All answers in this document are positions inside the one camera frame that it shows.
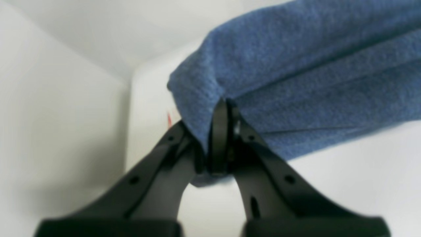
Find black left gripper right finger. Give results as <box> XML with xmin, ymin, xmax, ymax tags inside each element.
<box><xmin>207</xmin><ymin>99</ymin><xmax>391</xmax><ymax>237</ymax></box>

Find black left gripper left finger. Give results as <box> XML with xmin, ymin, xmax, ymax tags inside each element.
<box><xmin>35</xmin><ymin>121</ymin><xmax>204</xmax><ymax>237</ymax></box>

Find dark blue T-shirt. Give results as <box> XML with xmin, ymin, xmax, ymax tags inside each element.
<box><xmin>167</xmin><ymin>0</ymin><xmax>421</xmax><ymax>187</ymax></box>

